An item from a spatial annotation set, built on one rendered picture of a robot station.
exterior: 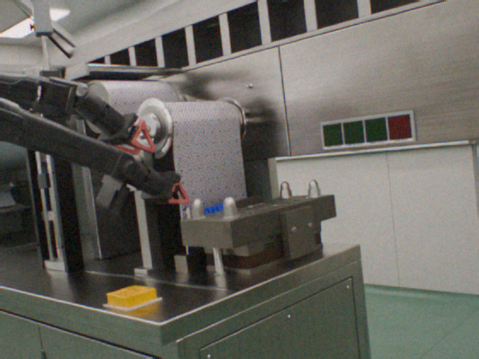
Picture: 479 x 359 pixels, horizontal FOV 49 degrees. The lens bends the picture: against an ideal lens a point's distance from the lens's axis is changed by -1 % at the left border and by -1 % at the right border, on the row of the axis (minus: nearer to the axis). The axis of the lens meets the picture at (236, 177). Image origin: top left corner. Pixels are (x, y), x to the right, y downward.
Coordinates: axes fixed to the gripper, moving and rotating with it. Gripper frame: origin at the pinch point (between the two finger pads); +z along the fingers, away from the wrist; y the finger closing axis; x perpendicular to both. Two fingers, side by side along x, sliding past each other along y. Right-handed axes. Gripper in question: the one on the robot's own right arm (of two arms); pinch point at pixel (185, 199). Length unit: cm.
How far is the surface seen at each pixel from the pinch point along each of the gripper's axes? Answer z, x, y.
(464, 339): 227, 9, -16
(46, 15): -29, 52, -57
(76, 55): -1, 63, -91
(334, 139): 20.8, 24.0, 24.2
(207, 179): 4.8, 7.5, 0.2
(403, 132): 21, 24, 43
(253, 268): 8.8, -13.3, 18.9
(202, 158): 1.3, 11.6, 0.2
